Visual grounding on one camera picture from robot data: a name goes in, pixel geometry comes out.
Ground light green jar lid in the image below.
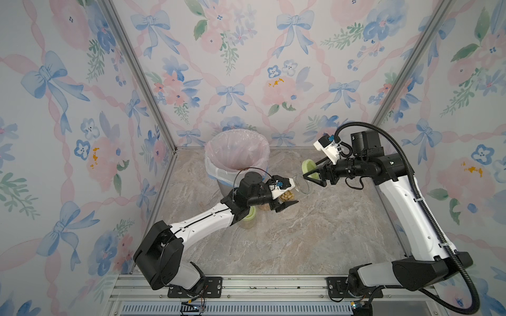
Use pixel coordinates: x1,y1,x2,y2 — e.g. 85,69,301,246
302,159,321,183

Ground green lid jar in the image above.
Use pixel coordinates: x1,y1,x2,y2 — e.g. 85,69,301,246
239,206,257,229
279,176,312,202

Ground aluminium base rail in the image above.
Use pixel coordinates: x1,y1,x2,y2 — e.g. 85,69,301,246
103,273,447,315

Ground aluminium corner post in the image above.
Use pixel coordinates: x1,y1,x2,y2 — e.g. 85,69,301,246
371,0,455,126
98,0,177,153

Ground black corrugated cable conduit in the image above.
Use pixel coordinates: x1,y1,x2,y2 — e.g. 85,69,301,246
333,121,481,315

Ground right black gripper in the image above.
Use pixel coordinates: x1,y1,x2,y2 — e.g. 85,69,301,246
303,153,366,186

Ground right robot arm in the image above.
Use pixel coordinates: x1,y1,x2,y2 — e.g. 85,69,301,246
304,131,473,296

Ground grey mesh trash bin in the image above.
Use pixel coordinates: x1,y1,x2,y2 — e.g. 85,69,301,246
217,180,237,199

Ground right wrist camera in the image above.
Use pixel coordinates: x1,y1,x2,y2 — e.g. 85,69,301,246
313,133,343,165

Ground thin black left cable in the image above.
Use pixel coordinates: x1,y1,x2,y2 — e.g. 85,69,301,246
232,167,278,198

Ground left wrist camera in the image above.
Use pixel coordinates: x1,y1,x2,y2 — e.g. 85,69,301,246
268,178,296,200

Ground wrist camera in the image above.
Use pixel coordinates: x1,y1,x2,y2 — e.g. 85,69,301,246
268,178,296,200
313,133,343,165

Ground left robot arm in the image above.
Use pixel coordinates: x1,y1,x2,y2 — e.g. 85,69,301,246
133,171,299,296

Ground right aluminium corner post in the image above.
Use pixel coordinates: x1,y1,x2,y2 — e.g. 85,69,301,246
371,0,455,126

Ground left aluminium corner post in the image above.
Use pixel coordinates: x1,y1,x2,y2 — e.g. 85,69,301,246
98,0,177,153

